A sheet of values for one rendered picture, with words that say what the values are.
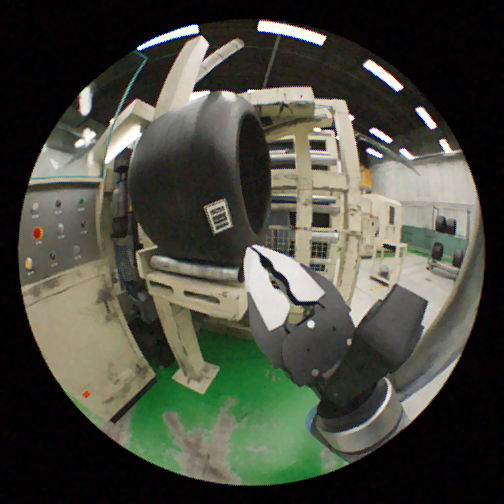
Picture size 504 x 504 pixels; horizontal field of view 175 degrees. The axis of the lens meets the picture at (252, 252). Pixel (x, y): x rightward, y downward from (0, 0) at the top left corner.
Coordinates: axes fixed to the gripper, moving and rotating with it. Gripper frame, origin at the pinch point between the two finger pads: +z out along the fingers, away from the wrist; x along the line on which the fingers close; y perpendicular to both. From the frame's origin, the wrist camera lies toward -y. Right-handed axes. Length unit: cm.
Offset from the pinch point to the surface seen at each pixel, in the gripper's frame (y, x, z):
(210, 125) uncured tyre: -10.2, 3.1, 20.9
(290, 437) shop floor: 72, -18, -70
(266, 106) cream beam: -13, 45, 67
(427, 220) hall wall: 268, 1129, -159
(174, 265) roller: 22.2, -15.3, 21.2
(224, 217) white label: 5.1, 0.7, 12.6
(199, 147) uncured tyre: -7.1, 0.0, 18.2
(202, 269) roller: 20.4, -7.6, 14.4
